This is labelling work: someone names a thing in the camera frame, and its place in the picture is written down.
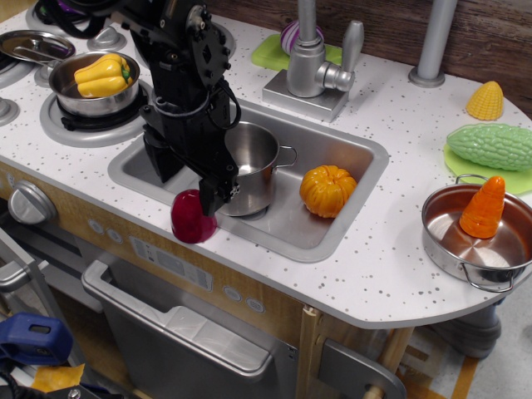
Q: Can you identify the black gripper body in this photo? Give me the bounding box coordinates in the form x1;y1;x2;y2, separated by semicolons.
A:
140;89;241;181

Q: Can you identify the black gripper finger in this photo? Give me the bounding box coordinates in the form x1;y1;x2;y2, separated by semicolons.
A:
199;176;240;216
143;131;185;183

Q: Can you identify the red toy sweet potato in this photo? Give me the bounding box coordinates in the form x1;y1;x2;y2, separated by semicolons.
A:
170;190;218;244

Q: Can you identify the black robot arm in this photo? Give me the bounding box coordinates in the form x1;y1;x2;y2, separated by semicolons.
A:
43;1;241;216

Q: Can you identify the steel pot in sink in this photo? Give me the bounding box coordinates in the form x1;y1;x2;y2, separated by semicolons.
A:
219;121;298;217

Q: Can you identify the steel pot on stove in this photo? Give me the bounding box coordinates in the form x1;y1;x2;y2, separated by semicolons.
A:
48;52;140;117

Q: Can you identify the grey toy sink basin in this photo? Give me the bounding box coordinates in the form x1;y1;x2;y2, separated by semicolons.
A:
106;89;391;264

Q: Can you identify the steel pot lid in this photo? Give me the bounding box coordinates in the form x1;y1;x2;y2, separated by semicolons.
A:
1;30;76;64

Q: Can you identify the front left stove burner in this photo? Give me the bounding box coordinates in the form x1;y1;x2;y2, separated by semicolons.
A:
40;81;152;148

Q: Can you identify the green mat behind faucet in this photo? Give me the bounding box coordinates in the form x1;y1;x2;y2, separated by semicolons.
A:
251;33;342;71

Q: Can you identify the yellow toy bell pepper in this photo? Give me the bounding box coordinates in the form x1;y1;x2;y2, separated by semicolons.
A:
74;53;134;99

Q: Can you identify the orange toy pumpkin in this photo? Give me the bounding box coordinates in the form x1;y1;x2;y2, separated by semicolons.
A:
299;165;357;219

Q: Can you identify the silver toy faucet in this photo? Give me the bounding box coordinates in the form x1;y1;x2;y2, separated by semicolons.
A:
263;0;364;122

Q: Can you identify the grey stove knob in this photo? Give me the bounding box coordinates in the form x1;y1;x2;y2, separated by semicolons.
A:
87;26;127;52

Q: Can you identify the purple toy onion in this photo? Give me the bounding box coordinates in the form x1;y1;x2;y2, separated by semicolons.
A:
280;20;300;56

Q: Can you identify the back left stove burner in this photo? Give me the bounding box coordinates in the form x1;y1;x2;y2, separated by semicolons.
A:
25;1;90;37

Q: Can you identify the grey oven dial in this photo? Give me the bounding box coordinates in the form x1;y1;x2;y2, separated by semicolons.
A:
7;180;57;225

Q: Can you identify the grey dishwasher door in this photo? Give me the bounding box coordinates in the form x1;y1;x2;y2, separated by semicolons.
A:
81;261;298;398

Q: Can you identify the purple toy eggplant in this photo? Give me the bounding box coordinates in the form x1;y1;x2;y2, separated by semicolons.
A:
57;0;76;13

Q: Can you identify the grey cabinet door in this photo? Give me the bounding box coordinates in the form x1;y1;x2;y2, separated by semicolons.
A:
318;338;406;398

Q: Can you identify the blue clamp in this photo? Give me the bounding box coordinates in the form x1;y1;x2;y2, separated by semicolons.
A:
1;313;73;366

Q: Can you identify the grey vertical pole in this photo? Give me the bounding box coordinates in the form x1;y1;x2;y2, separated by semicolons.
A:
408;0;458;88

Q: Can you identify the yellow tape piece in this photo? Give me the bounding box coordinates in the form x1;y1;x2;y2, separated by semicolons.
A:
31;363;86;393

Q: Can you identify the orange toy carrot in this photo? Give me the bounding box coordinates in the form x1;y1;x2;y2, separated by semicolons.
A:
459;176;505;239

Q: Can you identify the yellow toy corn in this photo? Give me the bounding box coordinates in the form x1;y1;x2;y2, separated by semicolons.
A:
465;81;504;121

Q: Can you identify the green toy bitter melon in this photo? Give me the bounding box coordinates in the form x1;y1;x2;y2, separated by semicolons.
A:
446;123;531;172

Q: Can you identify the green mat under melon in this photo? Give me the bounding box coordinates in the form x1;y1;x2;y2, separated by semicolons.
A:
443;145;532;195

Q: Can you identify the steel pan with handles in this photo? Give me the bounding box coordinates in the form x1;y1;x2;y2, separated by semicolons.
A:
421;175;531;293

